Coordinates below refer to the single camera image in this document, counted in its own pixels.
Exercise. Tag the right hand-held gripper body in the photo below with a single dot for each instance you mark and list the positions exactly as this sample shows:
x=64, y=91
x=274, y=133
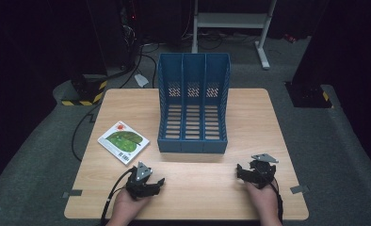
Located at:
x=262, y=174

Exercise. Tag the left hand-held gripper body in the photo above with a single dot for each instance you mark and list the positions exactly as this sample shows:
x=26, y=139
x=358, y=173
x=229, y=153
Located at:
x=136, y=185

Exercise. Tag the book with green leaf cover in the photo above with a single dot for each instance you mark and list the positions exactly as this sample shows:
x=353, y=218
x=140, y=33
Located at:
x=124, y=141

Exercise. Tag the blue plastic file rack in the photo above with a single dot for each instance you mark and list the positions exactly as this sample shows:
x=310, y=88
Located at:
x=193, y=144

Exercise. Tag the person's left hand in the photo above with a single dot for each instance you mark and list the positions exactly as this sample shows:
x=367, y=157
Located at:
x=125, y=210

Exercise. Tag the person's right hand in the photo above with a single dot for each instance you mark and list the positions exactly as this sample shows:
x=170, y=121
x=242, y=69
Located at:
x=266, y=204

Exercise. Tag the grey tape strip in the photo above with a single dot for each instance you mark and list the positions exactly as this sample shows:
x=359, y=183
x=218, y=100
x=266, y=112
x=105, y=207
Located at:
x=73, y=193
x=299, y=189

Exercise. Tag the black stand with striped base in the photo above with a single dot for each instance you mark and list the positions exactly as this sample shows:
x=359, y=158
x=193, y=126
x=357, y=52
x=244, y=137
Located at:
x=309, y=95
x=86, y=91

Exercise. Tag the white scrap on floor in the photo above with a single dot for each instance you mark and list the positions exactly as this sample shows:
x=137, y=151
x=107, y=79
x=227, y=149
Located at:
x=141, y=80

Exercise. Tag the small red object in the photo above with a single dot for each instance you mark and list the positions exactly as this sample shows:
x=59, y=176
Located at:
x=290, y=38

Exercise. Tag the white metal stand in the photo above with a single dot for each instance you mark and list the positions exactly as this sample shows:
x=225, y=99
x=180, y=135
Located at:
x=230, y=20

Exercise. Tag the dark equipment rack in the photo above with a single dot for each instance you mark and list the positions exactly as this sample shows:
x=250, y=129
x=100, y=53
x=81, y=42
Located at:
x=125, y=34

